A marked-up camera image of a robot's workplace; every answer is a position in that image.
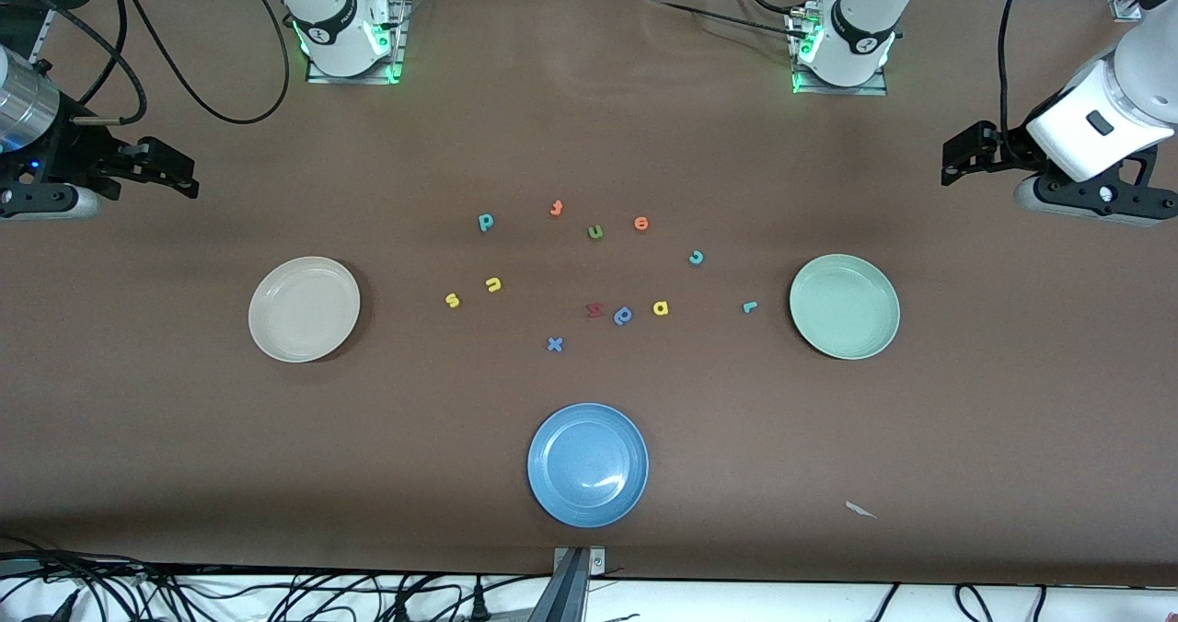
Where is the beige round plate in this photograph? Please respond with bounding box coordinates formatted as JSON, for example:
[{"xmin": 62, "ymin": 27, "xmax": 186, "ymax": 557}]
[{"xmin": 248, "ymin": 256, "xmax": 362, "ymax": 363}]

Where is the green round plate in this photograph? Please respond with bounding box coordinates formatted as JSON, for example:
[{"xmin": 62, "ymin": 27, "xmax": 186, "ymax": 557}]
[{"xmin": 789, "ymin": 254, "xmax": 901, "ymax": 361}]

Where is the brown table cover sheet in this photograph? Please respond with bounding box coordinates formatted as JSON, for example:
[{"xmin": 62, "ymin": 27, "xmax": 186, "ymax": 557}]
[{"xmin": 0, "ymin": 0, "xmax": 1178, "ymax": 588}]

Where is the blue round plate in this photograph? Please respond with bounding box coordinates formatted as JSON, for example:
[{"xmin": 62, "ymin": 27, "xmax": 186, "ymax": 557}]
[{"xmin": 527, "ymin": 403, "xmax": 650, "ymax": 528}]

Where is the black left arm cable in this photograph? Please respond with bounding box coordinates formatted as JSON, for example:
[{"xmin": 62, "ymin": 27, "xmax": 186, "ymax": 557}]
[{"xmin": 999, "ymin": 0, "xmax": 1036, "ymax": 167}]

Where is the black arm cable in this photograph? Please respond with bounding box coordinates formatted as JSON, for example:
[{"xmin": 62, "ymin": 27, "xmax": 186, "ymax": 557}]
[
  {"xmin": 0, "ymin": 0, "xmax": 292, "ymax": 128},
  {"xmin": 999, "ymin": 0, "xmax": 1036, "ymax": 167}
]

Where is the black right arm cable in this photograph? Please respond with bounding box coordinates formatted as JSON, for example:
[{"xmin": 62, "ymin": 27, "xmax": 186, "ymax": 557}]
[{"xmin": 0, "ymin": 0, "xmax": 292, "ymax": 128}]

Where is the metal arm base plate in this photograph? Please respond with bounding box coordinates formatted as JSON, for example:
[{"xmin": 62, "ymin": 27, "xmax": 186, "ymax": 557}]
[
  {"xmin": 790, "ymin": 6, "xmax": 889, "ymax": 97},
  {"xmin": 306, "ymin": 1, "xmax": 408, "ymax": 85}
]

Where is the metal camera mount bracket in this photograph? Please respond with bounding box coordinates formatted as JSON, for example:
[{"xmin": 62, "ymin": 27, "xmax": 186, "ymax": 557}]
[{"xmin": 529, "ymin": 546, "xmax": 608, "ymax": 622}]

